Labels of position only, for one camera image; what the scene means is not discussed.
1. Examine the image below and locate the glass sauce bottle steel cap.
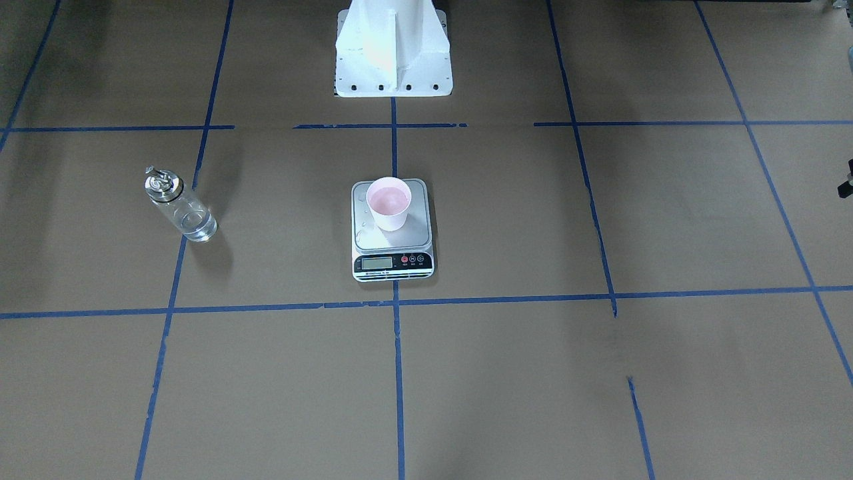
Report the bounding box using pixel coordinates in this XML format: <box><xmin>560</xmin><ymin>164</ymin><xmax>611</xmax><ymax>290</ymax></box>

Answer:
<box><xmin>144</xmin><ymin>166</ymin><xmax>217</xmax><ymax>242</ymax></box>

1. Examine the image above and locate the silver digital kitchen scale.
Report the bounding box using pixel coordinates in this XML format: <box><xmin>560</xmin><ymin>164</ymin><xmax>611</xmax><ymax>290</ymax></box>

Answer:
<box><xmin>351</xmin><ymin>177</ymin><xmax>436</xmax><ymax>283</ymax></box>

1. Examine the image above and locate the pink paper cup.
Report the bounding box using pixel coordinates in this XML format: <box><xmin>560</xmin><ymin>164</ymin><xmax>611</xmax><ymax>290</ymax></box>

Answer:
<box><xmin>365</xmin><ymin>177</ymin><xmax>413</xmax><ymax>232</ymax></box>

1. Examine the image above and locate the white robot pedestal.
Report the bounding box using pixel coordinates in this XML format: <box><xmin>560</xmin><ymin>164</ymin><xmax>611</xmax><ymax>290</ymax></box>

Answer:
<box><xmin>333</xmin><ymin>1</ymin><xmax>454</xmax><ymax>98</ymax></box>

